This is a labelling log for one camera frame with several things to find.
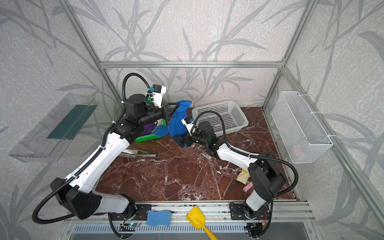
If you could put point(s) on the small circuit board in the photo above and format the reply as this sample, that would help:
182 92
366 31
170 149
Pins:
129 227

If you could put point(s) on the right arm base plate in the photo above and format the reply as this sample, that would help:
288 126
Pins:
243 212

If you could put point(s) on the silver metal trowel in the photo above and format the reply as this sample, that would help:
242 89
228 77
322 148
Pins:
130 153

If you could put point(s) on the blue sponge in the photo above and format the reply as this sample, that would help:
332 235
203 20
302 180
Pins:
158 218

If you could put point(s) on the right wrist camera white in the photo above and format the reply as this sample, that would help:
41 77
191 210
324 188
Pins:
188 122

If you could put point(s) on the pale yellow cloth piece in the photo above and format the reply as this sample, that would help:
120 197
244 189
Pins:
243 177

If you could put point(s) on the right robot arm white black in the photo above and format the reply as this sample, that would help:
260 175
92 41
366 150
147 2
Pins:
265 173

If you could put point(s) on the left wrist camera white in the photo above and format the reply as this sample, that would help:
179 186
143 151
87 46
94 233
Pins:
156 93

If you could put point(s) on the yellow plastic shovel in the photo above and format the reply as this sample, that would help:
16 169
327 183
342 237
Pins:
197 219

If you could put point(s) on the white plastic basket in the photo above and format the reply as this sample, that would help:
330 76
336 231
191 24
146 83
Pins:
234 118

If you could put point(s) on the green plastic basket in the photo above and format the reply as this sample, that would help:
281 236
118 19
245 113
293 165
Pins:
148 136

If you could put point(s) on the purple towel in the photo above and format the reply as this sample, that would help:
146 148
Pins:
149 129

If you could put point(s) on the blue towel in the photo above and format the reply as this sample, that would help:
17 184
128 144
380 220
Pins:
175 126

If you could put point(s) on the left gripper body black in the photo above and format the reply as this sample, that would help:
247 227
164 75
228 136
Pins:
165 112

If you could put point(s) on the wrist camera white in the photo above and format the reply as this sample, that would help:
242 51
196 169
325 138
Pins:
156 93
188 122

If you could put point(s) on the clear acrylic wall shelf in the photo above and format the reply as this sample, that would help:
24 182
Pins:
49 139

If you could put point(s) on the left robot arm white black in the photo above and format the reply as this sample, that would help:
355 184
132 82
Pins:
75 192

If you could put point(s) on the white wire wall basket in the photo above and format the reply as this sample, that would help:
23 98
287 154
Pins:
298 125

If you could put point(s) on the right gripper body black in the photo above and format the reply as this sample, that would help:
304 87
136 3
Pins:
186 141

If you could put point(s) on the pink item in wire basket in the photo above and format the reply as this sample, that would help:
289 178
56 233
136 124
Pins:
298 152

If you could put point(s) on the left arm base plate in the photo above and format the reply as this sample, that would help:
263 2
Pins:
133 212

